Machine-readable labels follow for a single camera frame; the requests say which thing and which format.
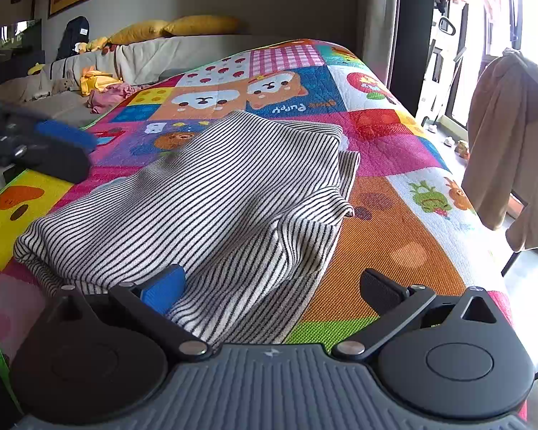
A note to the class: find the yellow cushion left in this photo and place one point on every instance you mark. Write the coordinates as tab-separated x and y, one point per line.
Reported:
139	32

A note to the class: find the yellow cushion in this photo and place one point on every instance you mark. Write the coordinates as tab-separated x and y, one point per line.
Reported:
200	25
139	32

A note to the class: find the colourful cartoon play mat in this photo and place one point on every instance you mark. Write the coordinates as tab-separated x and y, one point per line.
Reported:
69	360

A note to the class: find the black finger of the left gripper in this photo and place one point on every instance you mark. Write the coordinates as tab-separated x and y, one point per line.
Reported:
58	160

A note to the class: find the white exercise machine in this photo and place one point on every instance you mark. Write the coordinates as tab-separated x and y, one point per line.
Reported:
443	46

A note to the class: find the brown blanket on chair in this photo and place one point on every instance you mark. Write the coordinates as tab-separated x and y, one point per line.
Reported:
502	133

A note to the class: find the yellow cushion right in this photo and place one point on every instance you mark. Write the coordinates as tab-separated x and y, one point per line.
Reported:
200	25

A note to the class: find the yellow cloth on sofa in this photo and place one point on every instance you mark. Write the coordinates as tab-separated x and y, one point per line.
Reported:
92	79

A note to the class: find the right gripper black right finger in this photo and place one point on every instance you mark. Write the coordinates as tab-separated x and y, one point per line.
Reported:
400	309

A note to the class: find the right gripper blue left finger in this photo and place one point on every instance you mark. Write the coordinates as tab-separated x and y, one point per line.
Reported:
145	306

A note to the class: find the pink cloth on sofa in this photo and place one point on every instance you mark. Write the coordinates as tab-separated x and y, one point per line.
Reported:
101	101

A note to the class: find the striped knit sweater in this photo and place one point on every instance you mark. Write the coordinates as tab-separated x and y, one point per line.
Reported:
251	209

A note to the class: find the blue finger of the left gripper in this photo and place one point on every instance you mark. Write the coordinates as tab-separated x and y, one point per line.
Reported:
66	133

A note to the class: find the black metal chair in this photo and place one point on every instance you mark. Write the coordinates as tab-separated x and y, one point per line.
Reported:
522	265

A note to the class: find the dark blue backpack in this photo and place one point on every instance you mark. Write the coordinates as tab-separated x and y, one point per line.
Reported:
75	33

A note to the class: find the beige curtain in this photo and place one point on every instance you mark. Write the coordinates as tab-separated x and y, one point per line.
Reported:
377	23

